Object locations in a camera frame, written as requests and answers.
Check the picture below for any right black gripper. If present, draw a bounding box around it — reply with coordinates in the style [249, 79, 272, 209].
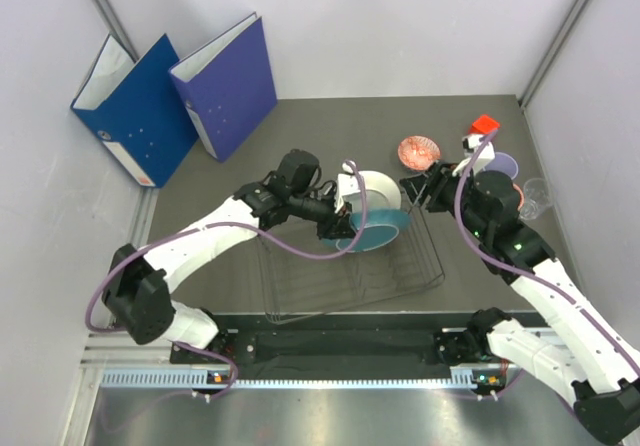
[400, 160, 490, 241]

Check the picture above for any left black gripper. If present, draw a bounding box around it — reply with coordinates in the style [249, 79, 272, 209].
[288, 189, 360, 240]

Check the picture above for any red patterned bowl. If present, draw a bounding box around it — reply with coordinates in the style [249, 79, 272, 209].
[397, 135, 441, 172]

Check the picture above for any teal plate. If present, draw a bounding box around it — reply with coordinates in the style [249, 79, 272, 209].
[349, 209, 411, 253]

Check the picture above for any white plate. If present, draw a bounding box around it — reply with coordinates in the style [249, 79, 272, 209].
[360, 171, 402, 211]

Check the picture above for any lilac plastic cup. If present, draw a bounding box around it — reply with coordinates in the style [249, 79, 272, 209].
[485, 152, 519, 179]

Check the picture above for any pink plastic cup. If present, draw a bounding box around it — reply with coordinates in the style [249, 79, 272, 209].
[513, 184, 525, 212]

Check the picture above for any clear drinking glass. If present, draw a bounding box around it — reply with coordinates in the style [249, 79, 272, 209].
[520, 178, 553, 221]

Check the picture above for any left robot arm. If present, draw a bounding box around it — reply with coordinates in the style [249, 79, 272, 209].
[96, 150, 366, 363]

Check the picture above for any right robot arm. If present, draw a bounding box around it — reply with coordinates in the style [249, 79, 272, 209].
[400, 163, 639, 445]

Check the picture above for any red cube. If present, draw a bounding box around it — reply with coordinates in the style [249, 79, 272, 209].
[469, 114, 501, 135]

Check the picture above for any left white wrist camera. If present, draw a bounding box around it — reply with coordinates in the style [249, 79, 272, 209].
[334, 159, 368, 213]

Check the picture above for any black wire dish rack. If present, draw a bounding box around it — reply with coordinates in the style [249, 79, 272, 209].
[256, 199, 445, 325]

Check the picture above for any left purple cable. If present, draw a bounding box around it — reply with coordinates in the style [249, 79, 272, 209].
[84, 160, 371, 335]

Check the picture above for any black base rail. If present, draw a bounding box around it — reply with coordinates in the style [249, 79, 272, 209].
[169, 310, 551, 367]

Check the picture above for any purple ring binder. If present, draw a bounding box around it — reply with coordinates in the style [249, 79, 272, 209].
[169, 13, 278, 162]

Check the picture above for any grey cable duct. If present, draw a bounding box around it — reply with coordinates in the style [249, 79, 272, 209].
[100, 369, 499, 390]

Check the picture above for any blue ring binder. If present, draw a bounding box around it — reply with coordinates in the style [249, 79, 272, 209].
[70, 35, 198, 188]

